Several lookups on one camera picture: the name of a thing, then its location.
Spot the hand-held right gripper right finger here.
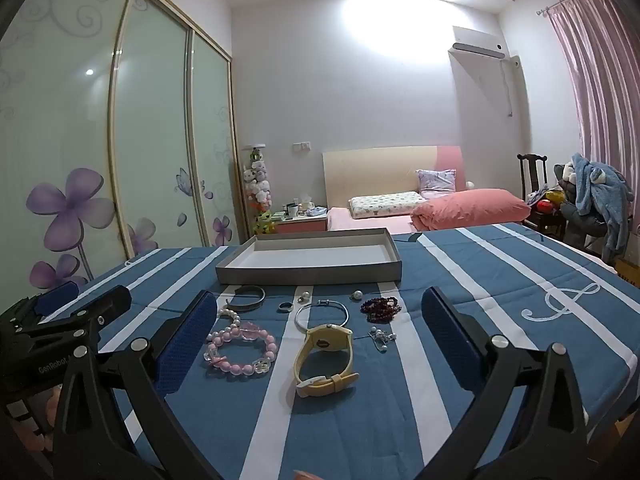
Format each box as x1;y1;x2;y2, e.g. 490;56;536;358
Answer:
421;286;591;480

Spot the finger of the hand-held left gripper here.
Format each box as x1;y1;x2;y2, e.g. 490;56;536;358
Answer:
30;285;133;346
37;281;81;318

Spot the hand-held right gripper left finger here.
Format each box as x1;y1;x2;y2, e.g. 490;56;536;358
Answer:
52;289;236;480

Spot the white pearl bracelet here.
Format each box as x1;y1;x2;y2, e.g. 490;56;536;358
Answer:
216;307;243;333

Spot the pink bead bracelet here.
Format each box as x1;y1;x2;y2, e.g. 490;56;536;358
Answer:
202;322;278;377

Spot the dark red bead bracelet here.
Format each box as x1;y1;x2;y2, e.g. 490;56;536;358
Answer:
360;296;401;323

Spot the wide silver cuff bangle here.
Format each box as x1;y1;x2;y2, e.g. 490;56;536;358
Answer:
226;285;267;311

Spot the yellow wrist watch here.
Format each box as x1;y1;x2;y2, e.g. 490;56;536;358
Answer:
293;324;361;398

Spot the thin silver wire bangle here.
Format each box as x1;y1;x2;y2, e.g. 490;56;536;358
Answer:
295;299;349;333

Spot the grey cardboard tray box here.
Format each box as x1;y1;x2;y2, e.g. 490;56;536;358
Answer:
215;227;403;287

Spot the blue white striped tablecloth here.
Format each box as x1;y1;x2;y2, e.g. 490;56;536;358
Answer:
37;222;636;480

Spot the pink pillow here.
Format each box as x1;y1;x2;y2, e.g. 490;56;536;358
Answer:
411;188;532;233

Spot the white patterned pillow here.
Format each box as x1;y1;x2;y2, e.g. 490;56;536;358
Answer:
348;191;426;219

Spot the pink bed sheet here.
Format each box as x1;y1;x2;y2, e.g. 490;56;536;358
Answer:
326;206;418;233

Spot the purple patterned pillow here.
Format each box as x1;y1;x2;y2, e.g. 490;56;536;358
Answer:
416;168;458;195

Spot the pink nightstand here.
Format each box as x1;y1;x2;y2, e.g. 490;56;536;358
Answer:
274;207;330;235

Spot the floral sliding door wardrobe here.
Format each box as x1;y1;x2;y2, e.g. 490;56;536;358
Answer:
0;0;251;291

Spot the column of stuffed toys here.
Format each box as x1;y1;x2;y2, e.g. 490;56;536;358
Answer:
242;145;273;236

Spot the dark wooden chair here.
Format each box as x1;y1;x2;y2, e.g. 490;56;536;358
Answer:
516;153;568;238

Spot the cream pink bed headboard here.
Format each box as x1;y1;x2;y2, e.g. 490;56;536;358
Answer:
322;145;463;211

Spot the grey white plush toy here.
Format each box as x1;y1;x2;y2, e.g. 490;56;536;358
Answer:
554;162;578;198

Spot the blue plush robe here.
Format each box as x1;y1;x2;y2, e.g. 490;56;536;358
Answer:
570;152;631;261

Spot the pink curtain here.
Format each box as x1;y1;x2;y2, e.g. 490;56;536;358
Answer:
545;0;640;171

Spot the white air conditioner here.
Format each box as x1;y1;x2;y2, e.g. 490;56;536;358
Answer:
447;25;508;61

